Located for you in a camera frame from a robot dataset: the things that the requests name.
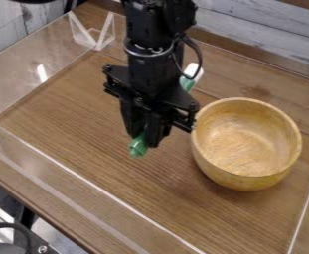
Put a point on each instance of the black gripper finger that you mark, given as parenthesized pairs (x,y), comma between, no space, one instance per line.
(133,118)
(158,127)

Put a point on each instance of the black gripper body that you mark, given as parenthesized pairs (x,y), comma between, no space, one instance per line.
(172,98)

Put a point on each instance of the green and white marker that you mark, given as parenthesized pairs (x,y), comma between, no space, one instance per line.
(189,79)

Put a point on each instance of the brown wooden bowl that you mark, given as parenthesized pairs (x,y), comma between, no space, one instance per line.
(247,143)

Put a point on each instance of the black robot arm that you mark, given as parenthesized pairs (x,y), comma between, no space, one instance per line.
(156,40)

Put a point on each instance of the clear acrylic corner bracket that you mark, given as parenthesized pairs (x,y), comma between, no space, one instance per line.
(91,37)

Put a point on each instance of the black metal frame piece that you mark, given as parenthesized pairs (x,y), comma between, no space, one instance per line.
(40,246)

